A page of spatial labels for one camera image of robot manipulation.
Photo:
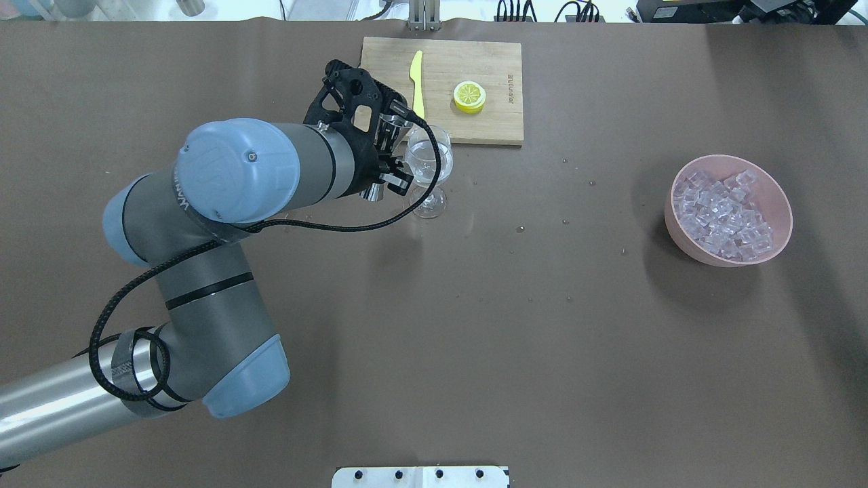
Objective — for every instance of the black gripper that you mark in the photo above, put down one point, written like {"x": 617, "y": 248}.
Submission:
{"x": 366, "y": 165}

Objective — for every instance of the steel cocktail jigger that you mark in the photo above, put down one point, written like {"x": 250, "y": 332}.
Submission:
{"x": 391, "y": 173}

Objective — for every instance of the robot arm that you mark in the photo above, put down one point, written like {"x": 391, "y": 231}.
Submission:
{"x": 194, "y": 327}

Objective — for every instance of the pink bowl of ice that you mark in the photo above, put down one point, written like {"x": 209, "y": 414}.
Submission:
{"x": 727, "y": 212}

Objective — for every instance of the yellow plastic knife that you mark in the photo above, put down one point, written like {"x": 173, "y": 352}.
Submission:
{"x": 415, "y": 75}

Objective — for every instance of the wooden cutting board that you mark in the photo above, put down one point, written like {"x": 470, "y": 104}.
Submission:
{"x": 495, "y": 65}

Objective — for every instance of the yellow lemon slice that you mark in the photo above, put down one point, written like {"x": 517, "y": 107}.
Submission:
{"x": 469, "y": 97}

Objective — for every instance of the white mounting plate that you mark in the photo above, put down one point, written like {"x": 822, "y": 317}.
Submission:
{"x": 422, "y": 476}

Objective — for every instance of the aluminium frame post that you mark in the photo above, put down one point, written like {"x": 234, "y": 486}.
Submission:
{"x": 424, "y": 15}

